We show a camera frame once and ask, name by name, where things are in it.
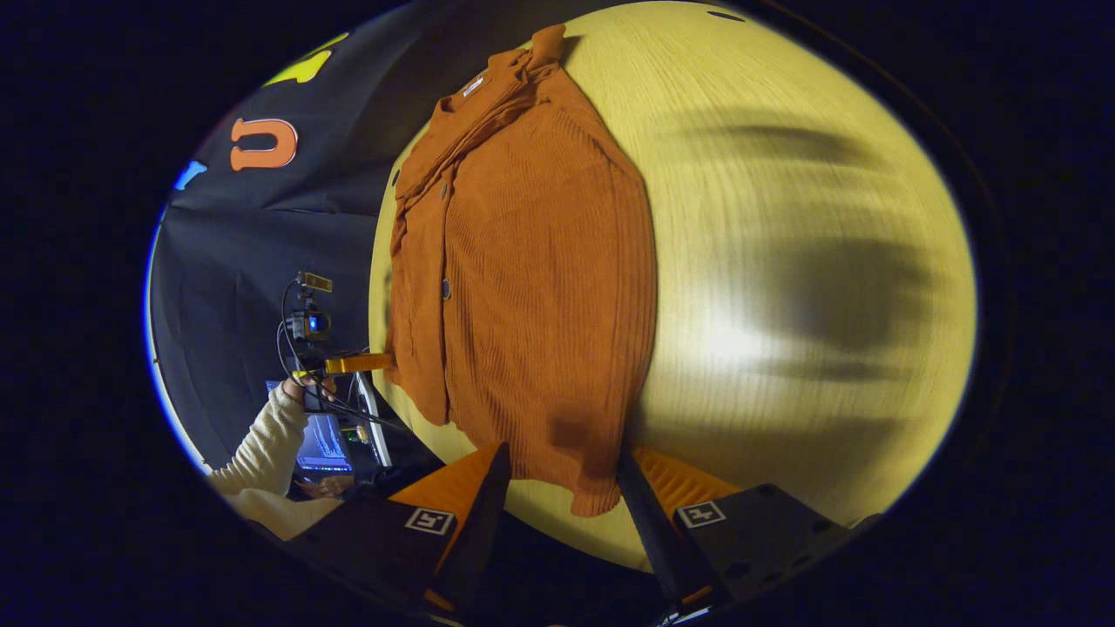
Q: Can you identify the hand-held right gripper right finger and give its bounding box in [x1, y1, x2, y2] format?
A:
[614, 444, 881, 621]

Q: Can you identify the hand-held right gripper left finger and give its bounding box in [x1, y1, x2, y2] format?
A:
[287, 442, 513, 615]

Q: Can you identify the orange ribbed cardigan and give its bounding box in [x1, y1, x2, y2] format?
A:
[383, 24, 659, 517]

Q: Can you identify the white side desk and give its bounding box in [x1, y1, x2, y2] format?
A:
[355, 373, 395, 469]

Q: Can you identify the computer monitor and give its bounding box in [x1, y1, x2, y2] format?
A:
[266, 379, 355, 475]

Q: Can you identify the black backdrop cloth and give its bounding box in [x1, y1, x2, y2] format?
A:
[146, 4, 558, 489]

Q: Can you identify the person's cream sweater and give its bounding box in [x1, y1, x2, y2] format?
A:
[228, 488, 348, 543]

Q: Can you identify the black cable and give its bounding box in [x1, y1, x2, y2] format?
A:
[277, 279, 410, 433]

